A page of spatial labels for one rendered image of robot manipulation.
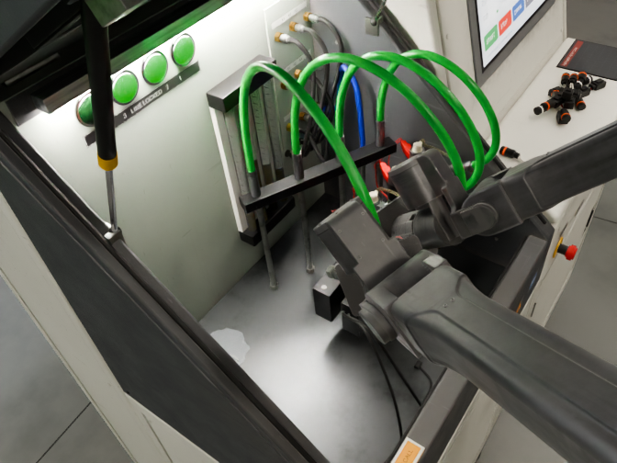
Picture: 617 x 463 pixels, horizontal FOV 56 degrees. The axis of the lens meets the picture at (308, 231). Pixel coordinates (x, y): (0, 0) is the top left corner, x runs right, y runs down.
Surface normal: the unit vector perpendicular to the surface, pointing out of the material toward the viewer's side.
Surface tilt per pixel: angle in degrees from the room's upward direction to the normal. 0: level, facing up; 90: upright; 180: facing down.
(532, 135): 0
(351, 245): 41
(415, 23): 90
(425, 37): 90
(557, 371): 37
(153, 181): 90
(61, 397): 0
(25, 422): 0
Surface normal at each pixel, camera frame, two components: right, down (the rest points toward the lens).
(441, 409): -0.08, -0.70
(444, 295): -0.55, -0.78
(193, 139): 0.81, 0.37
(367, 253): 0.07, -0.07
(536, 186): -0.36, 0.24
